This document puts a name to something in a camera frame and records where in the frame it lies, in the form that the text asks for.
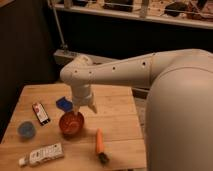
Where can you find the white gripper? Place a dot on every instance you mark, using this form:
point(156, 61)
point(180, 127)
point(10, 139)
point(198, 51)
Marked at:
point(82, 95)

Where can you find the red ceramic bowl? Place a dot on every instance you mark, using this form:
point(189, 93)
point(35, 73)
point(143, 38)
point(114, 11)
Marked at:
point(71, 124)

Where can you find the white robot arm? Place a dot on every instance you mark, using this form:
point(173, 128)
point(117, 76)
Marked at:
point(179, 109)

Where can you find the blue sponge block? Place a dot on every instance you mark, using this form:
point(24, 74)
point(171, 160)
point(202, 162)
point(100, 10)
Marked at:
point(64, 104)

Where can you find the black red snack bar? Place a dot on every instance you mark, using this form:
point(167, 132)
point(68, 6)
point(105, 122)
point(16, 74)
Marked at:
point(40, 113)

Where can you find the white tube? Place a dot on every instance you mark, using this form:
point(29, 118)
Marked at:
point(42, 155)

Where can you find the small blue cup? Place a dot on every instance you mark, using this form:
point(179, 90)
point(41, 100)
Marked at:
point(26, 130)

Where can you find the metal shelf rack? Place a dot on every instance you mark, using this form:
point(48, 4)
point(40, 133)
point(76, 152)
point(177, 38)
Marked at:
point(108, 30)

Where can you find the orange handled brush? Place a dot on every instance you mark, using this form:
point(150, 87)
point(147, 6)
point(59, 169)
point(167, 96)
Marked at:
point(103, 158)

